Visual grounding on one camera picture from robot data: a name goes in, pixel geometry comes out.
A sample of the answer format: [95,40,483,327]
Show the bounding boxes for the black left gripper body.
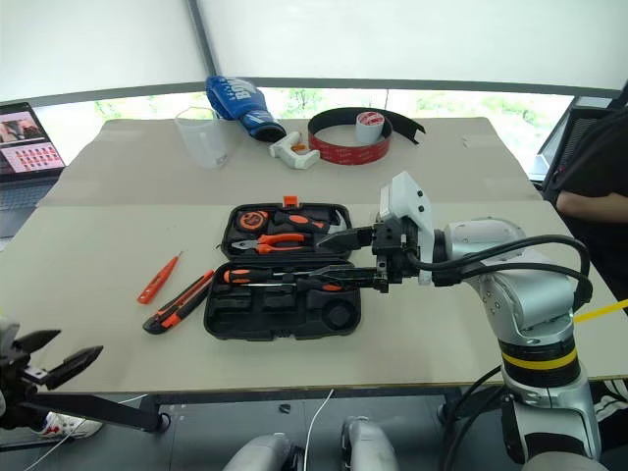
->
[0,337,50,399]

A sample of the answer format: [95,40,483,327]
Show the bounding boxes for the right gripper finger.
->
[316,226,377,251]
[318,263,382,291]

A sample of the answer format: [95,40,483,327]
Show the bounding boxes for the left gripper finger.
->
[16,329,63,355]
[45,344,105,392]

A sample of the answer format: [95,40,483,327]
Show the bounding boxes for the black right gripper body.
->
[370,218,423,295]

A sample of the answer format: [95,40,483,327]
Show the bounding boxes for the screwdriver with black orange-tipped handle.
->
[238,275,345,295]

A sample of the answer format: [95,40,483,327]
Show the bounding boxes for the black plastic tool case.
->
[202,194,364,343]

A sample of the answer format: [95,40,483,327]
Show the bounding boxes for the orange voltage tester pen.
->
[136,250,183,306]

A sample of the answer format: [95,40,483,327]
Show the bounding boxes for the orange black utility knife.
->
[142,270,216,337]

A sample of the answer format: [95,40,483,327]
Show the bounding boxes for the hammer with orange black grip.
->
[271,208,353,242]

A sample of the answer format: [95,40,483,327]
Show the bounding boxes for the white red sneaker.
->
[38,410,104,440]

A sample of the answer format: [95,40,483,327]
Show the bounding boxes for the red black coiled band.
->
[307,106,427,167]

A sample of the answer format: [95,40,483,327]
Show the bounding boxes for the white plastic clamp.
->
[268,131,321,172]

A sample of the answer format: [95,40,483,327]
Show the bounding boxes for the orange black tape measure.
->
[235,208,269,233]

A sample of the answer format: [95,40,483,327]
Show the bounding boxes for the white tape roll red print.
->
[353,110,386,146]

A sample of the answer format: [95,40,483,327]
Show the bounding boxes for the silver rounded shape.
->
[223,434,305,471]
[340,416,399,471]

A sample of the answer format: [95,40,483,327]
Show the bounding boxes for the clear plastic measuring cup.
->
[175,105,231,171]

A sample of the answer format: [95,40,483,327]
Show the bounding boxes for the blue snack bag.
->
[204,75,288,144]

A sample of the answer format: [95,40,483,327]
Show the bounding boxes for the open grey laptop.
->
[0,101,68,241]

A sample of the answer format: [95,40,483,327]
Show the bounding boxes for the black mesh panel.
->
[537,95,614,190]

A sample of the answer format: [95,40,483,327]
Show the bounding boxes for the yellow tape strip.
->
[573,298,628,324]

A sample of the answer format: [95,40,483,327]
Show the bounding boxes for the person in black shirt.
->
[553,78,628,303]

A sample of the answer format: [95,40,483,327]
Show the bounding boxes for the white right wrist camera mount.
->
[378,171,436,287]

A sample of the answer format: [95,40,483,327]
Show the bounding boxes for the orange handled pliers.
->
[230,233,315,257]

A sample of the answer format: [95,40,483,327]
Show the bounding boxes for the screwdriver with orange black handle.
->
[221,264,354,286]

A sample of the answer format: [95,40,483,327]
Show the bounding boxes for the white hanging cable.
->
[302,389,336,471]

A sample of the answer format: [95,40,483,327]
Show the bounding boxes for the grey window frame post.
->
[184,0,222,82]

